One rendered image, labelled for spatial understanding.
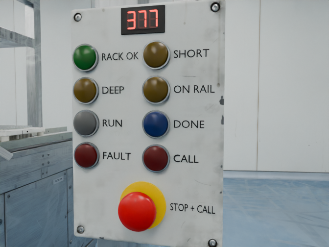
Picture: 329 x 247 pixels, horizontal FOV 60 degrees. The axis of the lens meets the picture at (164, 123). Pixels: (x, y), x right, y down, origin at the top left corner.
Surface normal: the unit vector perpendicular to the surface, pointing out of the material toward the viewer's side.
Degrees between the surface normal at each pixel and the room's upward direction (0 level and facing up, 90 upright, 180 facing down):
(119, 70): 90
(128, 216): 92
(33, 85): 90
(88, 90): 90
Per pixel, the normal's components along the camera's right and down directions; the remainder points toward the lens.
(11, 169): 0.98, 0.01
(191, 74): -0.22, 0.05
